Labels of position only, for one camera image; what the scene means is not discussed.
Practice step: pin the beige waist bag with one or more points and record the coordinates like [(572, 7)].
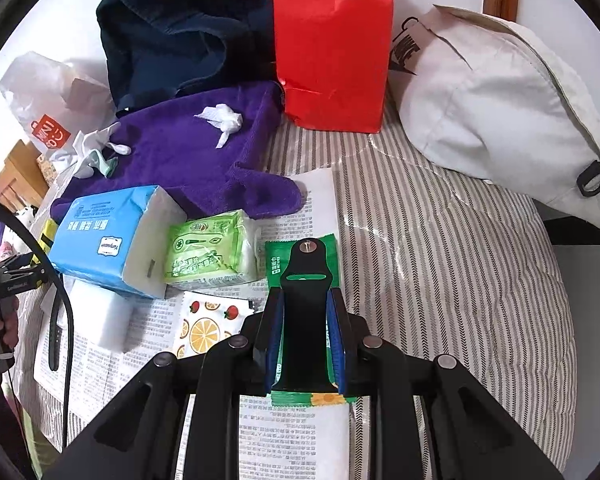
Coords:
[(490, 110)]

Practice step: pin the yellow black sock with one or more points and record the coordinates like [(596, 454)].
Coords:
[(47, 237)]

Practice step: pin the green tissue pack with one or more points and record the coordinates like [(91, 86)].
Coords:
[(205, 255)]

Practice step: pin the wooden furniture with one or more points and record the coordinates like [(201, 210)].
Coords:
[(15, 175)]

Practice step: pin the blue tissue pack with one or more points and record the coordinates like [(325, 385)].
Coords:
[(105, 230)]

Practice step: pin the striped grey blanket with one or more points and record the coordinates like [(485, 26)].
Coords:
[(430, 270)]

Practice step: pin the green snack packet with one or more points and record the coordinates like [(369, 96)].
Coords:
[(277, 260)]

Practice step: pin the white plastic shopping bag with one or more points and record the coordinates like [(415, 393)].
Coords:
[(45, 95)]

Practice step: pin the mint green small item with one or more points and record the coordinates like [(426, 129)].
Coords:
[(107, 165)]

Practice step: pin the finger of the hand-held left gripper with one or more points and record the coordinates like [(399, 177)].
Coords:
[(30, 275)]

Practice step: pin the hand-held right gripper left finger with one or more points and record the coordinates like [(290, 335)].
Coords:
[(272, 345)]

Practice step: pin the red paper bag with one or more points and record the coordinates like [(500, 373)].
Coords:
[(330, 50)]

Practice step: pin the purple towel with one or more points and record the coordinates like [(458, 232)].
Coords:
[(180, 150)]

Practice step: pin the navy tote bag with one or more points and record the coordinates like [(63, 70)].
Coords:
[(180, 25)]

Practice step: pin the white plush toy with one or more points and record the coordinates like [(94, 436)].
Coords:
[(26, 217)]

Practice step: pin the fruit print white packet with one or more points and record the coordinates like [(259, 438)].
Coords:
[(205, 325)]

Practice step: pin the crumpled white tissue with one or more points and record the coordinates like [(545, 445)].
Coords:
[(222, 117)]

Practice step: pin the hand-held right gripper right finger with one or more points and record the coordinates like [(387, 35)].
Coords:
[(339, 345)]

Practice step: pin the newspaper sheet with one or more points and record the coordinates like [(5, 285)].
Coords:
[(290, 435)]

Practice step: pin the white foam block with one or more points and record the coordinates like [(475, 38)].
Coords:
[(100, 315)]

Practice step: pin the patterned small box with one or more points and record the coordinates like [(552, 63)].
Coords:
[(45, 167)]

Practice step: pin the crumpled white cloth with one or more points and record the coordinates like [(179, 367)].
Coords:
[(87, 152)]

